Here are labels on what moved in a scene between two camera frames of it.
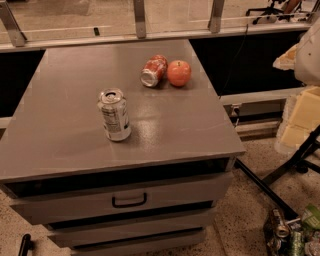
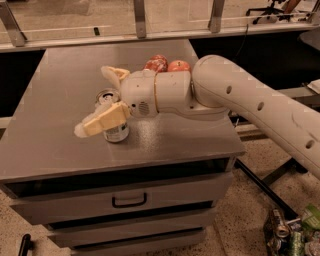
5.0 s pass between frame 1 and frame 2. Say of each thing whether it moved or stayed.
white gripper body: moved
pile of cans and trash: stayed
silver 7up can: stayed
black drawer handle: stayed
